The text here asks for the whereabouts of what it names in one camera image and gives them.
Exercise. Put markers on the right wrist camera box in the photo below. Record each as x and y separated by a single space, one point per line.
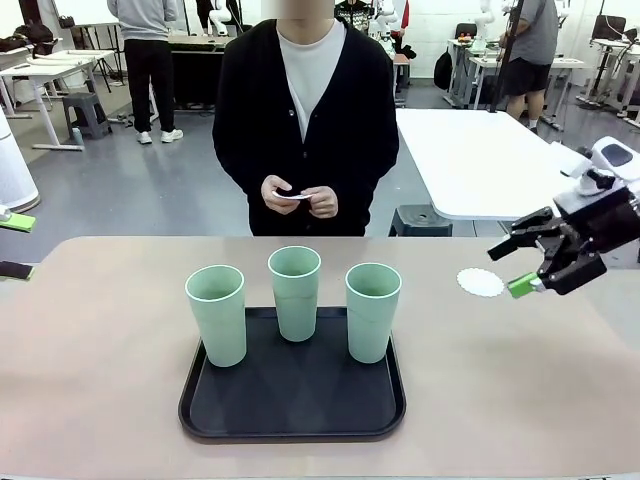
580 201

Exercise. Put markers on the white height-adjustable desk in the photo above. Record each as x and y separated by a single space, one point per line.
50 72

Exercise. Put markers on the white cylindrical air purifier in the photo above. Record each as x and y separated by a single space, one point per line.
15 175

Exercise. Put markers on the person in black cardigan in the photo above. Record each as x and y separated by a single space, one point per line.
260 100

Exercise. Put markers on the grey plastic stool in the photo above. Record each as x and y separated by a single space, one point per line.
85 107

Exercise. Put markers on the person in grey t-shirt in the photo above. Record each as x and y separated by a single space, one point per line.
535 35

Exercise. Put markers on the person's left forearm black sleeve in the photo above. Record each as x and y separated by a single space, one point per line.
360 175

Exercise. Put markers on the white paper coasters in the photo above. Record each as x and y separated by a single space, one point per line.
295 196

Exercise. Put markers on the person's left hand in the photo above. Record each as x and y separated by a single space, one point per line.
325 202

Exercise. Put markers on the small teal bottle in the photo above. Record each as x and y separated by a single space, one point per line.
76 136

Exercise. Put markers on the white scalloped paper coaster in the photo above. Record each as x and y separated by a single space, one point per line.
480 283

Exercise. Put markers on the black plastic serving tray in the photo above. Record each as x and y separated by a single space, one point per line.
300 400

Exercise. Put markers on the black plastic stool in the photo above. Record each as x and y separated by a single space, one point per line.
420 220

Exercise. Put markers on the person's right hand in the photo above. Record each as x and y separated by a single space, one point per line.
275 200

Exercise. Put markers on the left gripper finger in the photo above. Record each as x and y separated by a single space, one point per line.
20 221
15 270

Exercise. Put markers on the person's right forearm black sleeve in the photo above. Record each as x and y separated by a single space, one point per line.
240 170

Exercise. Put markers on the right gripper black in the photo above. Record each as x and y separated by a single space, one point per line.
610 220

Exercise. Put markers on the light green plastic cup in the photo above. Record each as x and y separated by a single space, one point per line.
370 325
295 310
225 330

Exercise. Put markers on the large white table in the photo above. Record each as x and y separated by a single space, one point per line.
475 160

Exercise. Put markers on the black tripod pole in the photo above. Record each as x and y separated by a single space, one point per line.
505 55

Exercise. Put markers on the person in grey hoodie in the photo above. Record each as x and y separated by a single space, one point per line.
145 20

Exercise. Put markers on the black backpack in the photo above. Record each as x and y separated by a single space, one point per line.
442 70

